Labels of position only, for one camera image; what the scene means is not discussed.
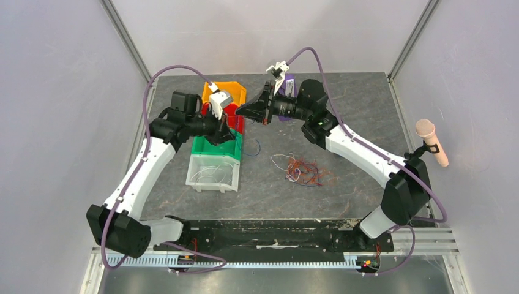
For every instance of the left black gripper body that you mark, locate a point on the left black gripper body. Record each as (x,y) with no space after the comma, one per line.
(213,130)

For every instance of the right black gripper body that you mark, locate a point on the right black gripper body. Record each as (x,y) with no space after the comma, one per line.
(267,107)

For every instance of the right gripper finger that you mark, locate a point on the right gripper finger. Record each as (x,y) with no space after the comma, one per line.
(252,109)
(255,118)

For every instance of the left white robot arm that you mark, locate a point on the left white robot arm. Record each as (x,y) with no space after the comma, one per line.
(117,224)

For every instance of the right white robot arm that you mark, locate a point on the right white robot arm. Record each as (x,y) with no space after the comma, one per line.
(404,179)

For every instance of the red plastic bin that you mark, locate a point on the red plastic bin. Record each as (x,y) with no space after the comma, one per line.
(234,121)

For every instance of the green plastic bin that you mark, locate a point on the green plastic bin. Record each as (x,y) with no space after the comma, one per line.
(230,148)

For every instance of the purple metronome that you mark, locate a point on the purple metronome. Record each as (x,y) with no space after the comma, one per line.
(289,88)

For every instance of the orange plastic bin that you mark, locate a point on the orange plastic bin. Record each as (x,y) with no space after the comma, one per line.
(237,91)

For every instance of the clear white plastic bin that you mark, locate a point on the clear white plastic bin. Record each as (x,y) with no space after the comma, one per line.
(213,173)

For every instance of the pink microphone on stand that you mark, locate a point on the pink microphone on stand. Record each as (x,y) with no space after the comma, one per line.
(426,130)

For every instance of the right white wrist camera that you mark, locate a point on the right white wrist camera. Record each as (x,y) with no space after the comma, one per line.
(278,70)

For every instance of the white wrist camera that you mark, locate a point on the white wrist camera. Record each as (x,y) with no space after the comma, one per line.
(218,100)
(278,70)

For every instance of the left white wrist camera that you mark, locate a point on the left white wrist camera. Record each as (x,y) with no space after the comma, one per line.
(218,100)

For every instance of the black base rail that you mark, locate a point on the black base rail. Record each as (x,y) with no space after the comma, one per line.
(281,240)

